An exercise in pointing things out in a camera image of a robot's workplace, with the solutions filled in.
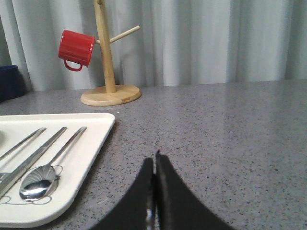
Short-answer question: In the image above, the grey curtain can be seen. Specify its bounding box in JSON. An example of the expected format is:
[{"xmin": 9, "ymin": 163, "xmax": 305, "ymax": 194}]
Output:
[{"xmin": 0, "ymin": 0, "xmax": 307, "ymax": 91}]

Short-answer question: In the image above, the wooden mug tree stand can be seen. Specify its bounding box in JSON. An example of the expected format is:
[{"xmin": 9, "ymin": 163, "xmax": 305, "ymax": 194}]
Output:
[{"xmin": 81, "ymin": 0, "xmax": 142, "ymax": 106}]

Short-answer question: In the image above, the red mug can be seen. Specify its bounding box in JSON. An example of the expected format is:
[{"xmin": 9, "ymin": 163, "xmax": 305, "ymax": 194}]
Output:
[{"xmin": 58, "ymin": 30, "xmax": 95, "ymax": 72}]

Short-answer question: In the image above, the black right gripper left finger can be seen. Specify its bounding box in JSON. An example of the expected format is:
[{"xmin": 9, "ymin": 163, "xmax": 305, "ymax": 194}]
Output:
[{"xmin": 92, "ymin": 158, "xmax": 154, "ymax": 230}]

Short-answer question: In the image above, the cream rabbit serving tray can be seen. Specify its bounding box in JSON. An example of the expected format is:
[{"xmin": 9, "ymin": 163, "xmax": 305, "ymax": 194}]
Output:
[{"xmin": 0, "ymin": 113, "xmax": 115, "ymax": 228}]

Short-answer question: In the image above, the silver fork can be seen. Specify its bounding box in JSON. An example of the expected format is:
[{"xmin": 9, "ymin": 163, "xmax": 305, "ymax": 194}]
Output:
[{"xmin": 0, "ymin": 127, "xmax": 47, "ymax": 183}]

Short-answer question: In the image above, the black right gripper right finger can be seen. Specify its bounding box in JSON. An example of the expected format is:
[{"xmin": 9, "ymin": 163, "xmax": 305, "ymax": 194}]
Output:
[{"xmin": 155, "ymin": 151, "xmax": 233, "ymax": 230}]

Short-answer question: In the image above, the dark blue mug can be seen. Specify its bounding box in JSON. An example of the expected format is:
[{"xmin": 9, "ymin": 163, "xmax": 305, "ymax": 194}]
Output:
[{"xmin": 0, "ymin": 65, "xmax": 26, "ymax": 102}]

